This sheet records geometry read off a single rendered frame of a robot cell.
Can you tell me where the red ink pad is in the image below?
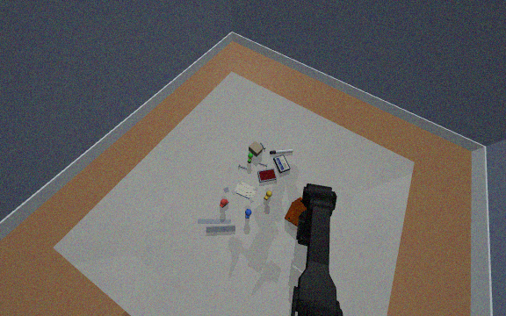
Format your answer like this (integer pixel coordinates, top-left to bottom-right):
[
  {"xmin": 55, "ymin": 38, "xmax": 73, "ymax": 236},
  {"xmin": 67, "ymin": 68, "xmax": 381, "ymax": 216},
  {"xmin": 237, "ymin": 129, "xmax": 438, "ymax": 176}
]
[{"xmin": 257, "ymin": 169, "xmax": 277, "ymax": 183}]

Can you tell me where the white paper card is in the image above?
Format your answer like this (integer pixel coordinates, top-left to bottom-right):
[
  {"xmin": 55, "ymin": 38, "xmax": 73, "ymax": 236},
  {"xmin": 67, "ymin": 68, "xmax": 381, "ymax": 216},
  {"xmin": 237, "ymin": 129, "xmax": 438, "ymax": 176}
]
[{"xmin": 233, "ymin": 180, "xmax": 258, "ymax": 202}]

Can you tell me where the dark grey rectangular bar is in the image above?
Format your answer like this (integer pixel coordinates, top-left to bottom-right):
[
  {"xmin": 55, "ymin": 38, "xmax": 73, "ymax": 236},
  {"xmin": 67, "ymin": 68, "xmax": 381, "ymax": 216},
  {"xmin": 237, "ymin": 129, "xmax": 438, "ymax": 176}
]
[{"xmin": 206, "ymin": 226, "xmax": 235, "ymax": 233}]

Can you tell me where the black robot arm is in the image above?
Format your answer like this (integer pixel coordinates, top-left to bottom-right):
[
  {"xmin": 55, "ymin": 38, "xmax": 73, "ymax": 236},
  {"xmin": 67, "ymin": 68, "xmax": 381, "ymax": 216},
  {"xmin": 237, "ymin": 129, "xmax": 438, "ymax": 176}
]
[{"xmin": 291, "ymin": 183, "xmax": 343, "ymax": 316}]

